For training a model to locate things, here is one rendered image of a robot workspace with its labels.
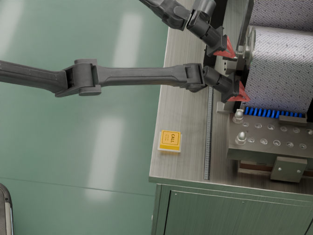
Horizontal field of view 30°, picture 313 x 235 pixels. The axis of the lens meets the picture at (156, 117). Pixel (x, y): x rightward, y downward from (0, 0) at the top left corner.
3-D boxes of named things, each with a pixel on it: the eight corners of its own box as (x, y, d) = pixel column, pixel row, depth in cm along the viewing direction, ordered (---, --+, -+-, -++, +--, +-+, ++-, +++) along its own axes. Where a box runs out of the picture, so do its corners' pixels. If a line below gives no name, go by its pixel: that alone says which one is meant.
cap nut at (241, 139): (234, 136, 199) (237, 127, 195) (245, 137, 199) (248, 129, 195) (234, 144, 196) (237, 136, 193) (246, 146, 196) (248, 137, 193)
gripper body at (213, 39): (210, 58, 193) (194, 45, 190) (211, 38, 200) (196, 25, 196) (225, 48, 189) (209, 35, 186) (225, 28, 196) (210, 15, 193)
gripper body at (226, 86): (225, 105, 202) (208, 95, 199) (225, 84, 208) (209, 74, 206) (237, 94, 197) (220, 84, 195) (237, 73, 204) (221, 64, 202)
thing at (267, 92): (239, 108, 210) (249, 71, 196) (304, 116, 210) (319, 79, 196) (239, 109, 210) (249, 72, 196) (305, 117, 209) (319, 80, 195)
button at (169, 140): (161, 133, 214) (161, 129, 213) (180, 135, 214) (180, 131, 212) (159, 148, 210) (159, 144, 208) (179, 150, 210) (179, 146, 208)
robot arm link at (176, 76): (82, 91, 174) (77, 57, 176) (76, 97, 179) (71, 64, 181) (205, 87, 193) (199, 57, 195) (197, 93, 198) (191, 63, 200)
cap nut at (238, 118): (232, 115, 205) (234, 107, 202) (242, 116, 205) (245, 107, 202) (232, 123, 203) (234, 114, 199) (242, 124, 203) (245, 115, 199)
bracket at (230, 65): (215, 103, 226) (228, 44, 203) (232, 105, 226) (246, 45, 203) (215, 113, 223) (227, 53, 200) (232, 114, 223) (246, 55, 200)
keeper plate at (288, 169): (270, 174, 204) (276, 155, 196) (298, 178, 204) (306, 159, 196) (270, 180, 202) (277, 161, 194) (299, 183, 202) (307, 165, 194)
